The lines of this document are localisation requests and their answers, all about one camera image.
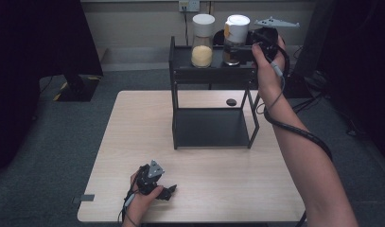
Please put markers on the black stand base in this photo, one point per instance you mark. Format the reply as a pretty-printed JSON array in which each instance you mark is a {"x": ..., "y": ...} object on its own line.
[{"x": 81, "y": 90}]

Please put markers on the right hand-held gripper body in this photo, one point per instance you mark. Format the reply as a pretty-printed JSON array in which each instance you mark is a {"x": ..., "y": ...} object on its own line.
[{"x": 269, "y": 38}]

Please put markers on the person's left hand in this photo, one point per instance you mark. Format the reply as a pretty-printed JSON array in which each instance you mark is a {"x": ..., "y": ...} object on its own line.
[{"x": 141, "y": 205}]

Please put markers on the glass jar with yellow powder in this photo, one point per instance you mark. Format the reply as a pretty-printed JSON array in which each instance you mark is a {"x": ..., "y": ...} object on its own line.
[{"x": 202, "y": 55}]

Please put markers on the black round table grommet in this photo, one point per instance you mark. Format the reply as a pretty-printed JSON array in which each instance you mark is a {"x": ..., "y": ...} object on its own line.
[{"x": 231, "y": 102}]

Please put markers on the black metal rack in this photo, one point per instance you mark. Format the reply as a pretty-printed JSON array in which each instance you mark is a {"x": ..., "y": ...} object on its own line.
[{"x": 212, "y": 126}]

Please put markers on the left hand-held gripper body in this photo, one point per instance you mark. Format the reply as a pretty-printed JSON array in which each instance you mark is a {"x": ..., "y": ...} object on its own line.
[{"x": 149, "y": 179}]

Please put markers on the black curtain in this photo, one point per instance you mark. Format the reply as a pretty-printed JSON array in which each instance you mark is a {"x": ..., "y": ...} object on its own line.
[{"x": 32, "y": 63}]

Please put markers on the black round object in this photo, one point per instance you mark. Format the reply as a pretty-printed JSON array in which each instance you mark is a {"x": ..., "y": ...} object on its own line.
[{"x": 219, "y": 38}]

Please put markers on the white cup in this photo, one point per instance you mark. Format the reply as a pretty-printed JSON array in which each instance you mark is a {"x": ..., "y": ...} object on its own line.
[{"x": 236, "y": 31}]

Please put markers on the white wall socket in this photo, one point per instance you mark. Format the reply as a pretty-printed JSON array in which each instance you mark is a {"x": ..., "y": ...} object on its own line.
[{"x": 189, "y": 5}]

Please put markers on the person's right hand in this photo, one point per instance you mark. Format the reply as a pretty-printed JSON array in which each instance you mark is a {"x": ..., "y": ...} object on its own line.
[{"x": 266, "y": 78}]

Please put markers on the grey tag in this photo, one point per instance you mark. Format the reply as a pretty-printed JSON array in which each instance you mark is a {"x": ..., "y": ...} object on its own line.
[{"x": 86, "y": 198}]

